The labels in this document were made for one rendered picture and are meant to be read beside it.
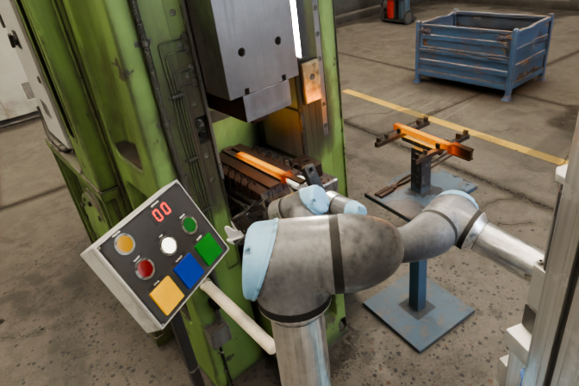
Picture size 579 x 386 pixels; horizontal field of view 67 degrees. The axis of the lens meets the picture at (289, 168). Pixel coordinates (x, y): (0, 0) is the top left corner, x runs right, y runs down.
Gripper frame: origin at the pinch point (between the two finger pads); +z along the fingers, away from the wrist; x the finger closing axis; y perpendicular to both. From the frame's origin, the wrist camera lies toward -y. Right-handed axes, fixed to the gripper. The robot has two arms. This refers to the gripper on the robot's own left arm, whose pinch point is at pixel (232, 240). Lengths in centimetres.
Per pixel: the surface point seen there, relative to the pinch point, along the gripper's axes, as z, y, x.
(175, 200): 11.2, 18.1, -1.3
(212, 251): 10.5, -1.0, -0.2
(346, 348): 44, -97, -54
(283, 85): -11, 27, -50
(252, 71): -11, 37, -40
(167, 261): 11.2, 6.6, 13.5
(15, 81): 453, 203, -259
